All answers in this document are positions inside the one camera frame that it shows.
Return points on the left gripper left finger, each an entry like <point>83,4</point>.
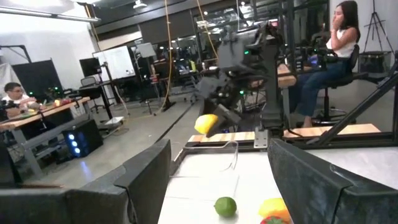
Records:
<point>93,205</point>

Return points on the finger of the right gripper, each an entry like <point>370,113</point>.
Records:
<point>227,118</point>

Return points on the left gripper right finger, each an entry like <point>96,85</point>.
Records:
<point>326,199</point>

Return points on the yellow lemon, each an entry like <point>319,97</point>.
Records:
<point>205,124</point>

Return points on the yellow orange mango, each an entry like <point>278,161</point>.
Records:
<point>273,207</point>

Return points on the red strawberry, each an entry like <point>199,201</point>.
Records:
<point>273,221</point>

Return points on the green lime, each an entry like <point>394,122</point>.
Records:
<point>225,207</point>

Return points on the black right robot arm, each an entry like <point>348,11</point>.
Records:
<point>270,77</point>

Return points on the clear plastic bin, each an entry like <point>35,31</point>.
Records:
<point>217,165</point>

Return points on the computer tower blue lights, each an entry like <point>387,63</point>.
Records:
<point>87,137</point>

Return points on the wooden work table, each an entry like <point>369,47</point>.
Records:
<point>46,112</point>

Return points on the whiteboard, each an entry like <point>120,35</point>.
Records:
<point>115,62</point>

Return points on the black office chair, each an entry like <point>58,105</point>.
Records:
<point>345,81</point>

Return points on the person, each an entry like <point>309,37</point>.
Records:
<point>14,93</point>
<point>342,40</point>

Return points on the black monitor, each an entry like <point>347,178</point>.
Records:
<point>90,67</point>

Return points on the black standing panel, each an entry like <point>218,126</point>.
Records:
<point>37,77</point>

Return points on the black storage crate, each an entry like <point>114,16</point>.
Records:
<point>374,62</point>

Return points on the black tripod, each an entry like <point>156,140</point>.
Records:
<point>374,15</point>

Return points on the ceiling light bar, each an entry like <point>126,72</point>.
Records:
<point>46,14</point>

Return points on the silver metal bracket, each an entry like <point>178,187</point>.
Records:
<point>261,138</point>

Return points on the black metal table frame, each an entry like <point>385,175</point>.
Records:
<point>342,137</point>

